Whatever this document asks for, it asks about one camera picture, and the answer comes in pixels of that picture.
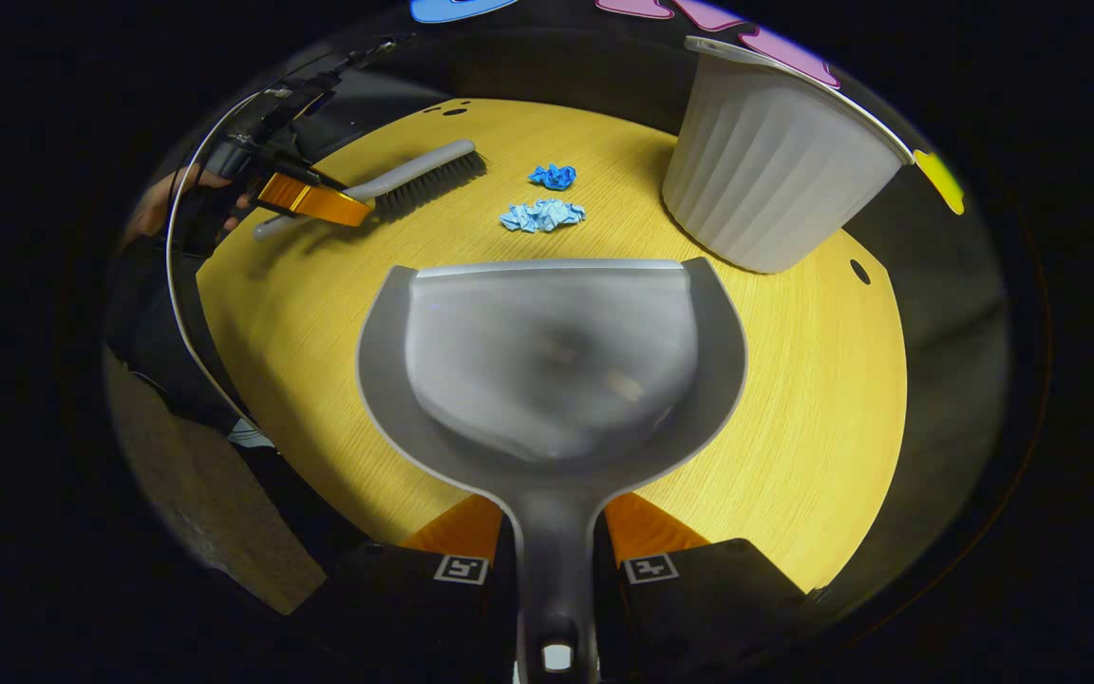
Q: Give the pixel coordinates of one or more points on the small grey broom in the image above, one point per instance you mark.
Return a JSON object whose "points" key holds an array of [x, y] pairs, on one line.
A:
{"points": [[424, 171]]}

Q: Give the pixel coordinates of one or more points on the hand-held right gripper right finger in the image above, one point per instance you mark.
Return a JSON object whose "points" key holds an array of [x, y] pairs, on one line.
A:
{"points": [[699, 617]]}

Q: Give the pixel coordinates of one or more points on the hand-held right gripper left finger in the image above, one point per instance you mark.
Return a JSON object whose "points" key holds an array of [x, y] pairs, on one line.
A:
{"points": [[405, 608]]}

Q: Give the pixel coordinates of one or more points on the grey dustpan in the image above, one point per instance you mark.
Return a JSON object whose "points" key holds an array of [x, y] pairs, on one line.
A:
{"points": [[552, 361]]}

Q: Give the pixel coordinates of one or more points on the dark blue paper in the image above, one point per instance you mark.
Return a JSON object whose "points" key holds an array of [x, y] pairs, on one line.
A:
{"points": [[554, 177]]}

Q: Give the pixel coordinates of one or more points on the white ribbed garbage bin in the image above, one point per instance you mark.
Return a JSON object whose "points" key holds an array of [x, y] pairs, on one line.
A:
{"points": [[775, 171]]}

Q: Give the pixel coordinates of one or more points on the light blue paper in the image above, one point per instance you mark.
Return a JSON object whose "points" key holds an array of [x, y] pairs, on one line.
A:
{"points": [[542, 216]]}

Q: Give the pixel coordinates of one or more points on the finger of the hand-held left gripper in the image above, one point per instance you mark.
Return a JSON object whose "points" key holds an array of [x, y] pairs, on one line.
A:
{"points": [[319, 201], [276, 160]]}

